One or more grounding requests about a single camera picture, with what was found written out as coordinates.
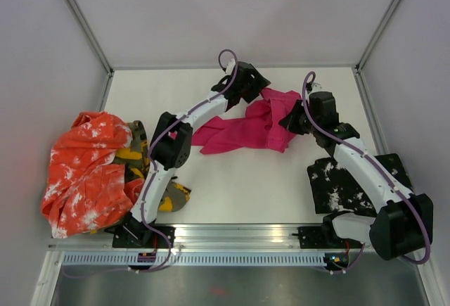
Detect right aluminium frame post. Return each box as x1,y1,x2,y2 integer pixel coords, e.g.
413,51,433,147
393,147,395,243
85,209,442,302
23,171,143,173
355,0,403,74

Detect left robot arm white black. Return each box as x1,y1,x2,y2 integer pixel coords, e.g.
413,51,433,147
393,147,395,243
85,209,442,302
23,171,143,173
112,60,271,248

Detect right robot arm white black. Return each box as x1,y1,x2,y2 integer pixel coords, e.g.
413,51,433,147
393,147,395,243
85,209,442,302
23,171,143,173
279,90,434,264

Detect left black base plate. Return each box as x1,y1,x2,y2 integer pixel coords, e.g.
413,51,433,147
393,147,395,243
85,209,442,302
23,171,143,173
106,225,176,249

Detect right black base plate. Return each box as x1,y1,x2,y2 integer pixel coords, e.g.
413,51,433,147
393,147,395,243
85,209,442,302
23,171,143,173
293,225,362,250

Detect left aluminium frame post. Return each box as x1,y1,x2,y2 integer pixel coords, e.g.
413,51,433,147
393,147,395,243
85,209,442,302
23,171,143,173
64,0,113,75

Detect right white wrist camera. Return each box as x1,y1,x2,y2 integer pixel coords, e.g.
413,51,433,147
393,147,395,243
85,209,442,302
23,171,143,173
306,82,323,94

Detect black white folded trousers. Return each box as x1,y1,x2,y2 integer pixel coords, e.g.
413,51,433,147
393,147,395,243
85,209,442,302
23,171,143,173
307,152,413,215

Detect aluminium front rail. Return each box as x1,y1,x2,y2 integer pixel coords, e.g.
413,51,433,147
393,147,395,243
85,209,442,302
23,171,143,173
49,224,384,253

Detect orange white tie-dye trousers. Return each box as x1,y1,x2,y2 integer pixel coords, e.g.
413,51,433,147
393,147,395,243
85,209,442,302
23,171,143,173
41,111,150,239

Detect camouflage yellow green trousers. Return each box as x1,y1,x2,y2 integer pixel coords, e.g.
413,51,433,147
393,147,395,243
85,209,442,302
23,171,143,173
113,120,191,212

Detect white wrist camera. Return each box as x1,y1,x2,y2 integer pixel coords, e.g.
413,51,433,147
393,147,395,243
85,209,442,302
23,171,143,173
224,58,236,75
306,82,323,94

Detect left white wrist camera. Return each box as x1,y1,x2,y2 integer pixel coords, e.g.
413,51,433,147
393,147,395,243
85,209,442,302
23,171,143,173
224,58,236,75

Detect white slotted cable duct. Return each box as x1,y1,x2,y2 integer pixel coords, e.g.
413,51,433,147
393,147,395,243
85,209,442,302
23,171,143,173
63,251,326,267

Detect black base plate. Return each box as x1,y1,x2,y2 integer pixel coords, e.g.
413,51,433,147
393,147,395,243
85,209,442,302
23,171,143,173
293,225,362,250
106,225,176,249

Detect aluminium frame post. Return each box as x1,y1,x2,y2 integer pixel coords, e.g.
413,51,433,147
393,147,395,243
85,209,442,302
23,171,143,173
355,0,403,74
64,0,113,75

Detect pink trousers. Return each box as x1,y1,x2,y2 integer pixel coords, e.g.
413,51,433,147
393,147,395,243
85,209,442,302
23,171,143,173
192,88,301,155

